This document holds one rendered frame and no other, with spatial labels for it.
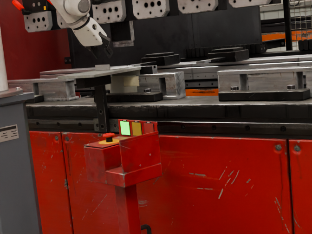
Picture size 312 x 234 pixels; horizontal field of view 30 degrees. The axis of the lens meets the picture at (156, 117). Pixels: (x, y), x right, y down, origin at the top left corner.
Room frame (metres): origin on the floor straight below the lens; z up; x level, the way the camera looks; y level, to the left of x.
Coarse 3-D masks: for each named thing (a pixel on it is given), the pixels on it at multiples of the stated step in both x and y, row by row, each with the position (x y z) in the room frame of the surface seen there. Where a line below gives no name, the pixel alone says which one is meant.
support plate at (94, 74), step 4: (124, 68) 2.19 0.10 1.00; (128, 68) 2.16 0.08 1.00; (132, 68) 2.16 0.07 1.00; (136, 68) 2.18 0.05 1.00; (140, 68) 2.20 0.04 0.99; (84, 72) 2.17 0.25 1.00; (88, 72) 2.15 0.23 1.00; (92, 72) 2.12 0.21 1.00; (96, 72) 2.10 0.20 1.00; (100, 72) 2.07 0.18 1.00; (104, 72) 2.05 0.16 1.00; (108, 72) 2.05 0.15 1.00; (112, 72) 2.07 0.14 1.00; (116, 72) 2.08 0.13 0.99; (120, 72) 2.10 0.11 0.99; (60, 76) 2.09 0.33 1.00; (64, 76) 2.08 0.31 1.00; (68, 76) 2.07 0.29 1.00; (72, 76) 2.05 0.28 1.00; (76, 76) 2.04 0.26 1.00; (80, 76) 2.03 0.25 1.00; (84, 76) 2.02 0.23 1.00; (88, 76) 2.01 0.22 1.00; (92, 76) 2.00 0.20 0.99; (96, 76) 2.00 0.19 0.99; (100, 76) 2.02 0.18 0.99
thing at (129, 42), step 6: (114, 24) 2.28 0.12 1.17; (120, 24) 2.26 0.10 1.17; (126, 24) 2.24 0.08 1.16; (132, 24) 2.24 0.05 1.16; (114, 30) 2.28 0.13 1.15; (120, 30) 2.26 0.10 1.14; (126, 30) 2.24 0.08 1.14; (132, 30) 2.24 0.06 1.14; (114, 36) 2.28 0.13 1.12; (120, 36) 2.26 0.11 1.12; (126, 36) 2.24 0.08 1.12; (132, 36) 2.24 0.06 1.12; (114, 42) 2.29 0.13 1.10; (120, 42) 2.28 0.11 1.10; (126, 42) 2.26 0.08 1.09; (132, 42) 2.24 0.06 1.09
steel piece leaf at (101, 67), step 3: (96, 66) 2.22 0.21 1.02; (99, 66) 2.21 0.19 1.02; (102, 66) 2.19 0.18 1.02; (105, 66) 2.18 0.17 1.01; (108, 66) 2.17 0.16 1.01; (96, 69) 2.22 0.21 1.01; (99, 69) 2.21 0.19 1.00; (102, 69) 2.20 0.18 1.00; (105, 69) 2.18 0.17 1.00; (108, 69) 2.17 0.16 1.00; (111, 69) 2.18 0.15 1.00; (114, 69) 2.18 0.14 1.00
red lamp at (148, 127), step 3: (144, 123) 1.88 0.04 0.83; (147, 123) 1.87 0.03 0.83; (150, 123) 1.86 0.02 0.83; (144, 126) 1.88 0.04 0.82; (147, 126) 1.87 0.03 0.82; (150, 126) 1.86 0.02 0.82; (144, 129) 1.88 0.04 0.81; (147, 129) 1.87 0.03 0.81; (150, 129) 1.86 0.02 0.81; (153, 129) 1.85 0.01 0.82; (147, 132) 1.87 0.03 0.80; (150, 132) 1.86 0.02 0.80
